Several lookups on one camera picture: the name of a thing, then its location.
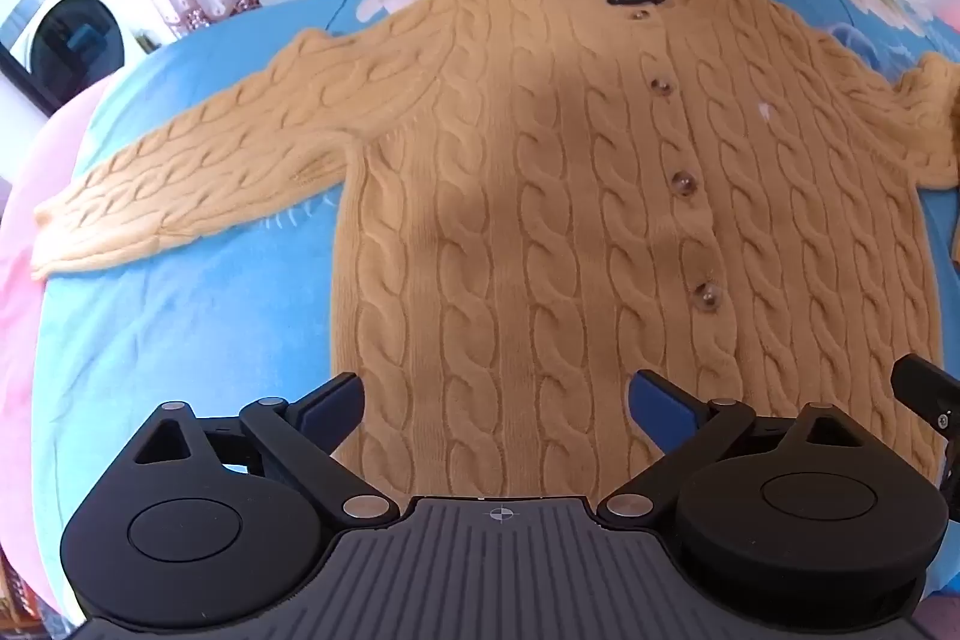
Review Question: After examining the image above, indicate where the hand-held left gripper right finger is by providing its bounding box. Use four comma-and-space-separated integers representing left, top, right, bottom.
596, 370, 865, 528

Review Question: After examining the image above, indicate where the pink blanket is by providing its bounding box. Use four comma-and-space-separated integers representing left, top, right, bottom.
0, 81, 106, 611

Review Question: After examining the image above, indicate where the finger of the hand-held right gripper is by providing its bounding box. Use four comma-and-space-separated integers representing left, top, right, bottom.
891, 353, 960, 440

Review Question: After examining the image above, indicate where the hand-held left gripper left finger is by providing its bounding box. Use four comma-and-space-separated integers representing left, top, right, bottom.
131, 372, 402, 530

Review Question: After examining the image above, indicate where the yellow cable-knit cardigan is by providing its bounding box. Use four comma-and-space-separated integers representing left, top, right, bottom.
30, 0, 960, 498

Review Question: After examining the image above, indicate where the blue floral bed sheet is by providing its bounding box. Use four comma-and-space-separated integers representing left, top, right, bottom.
37, 0, 960, 626

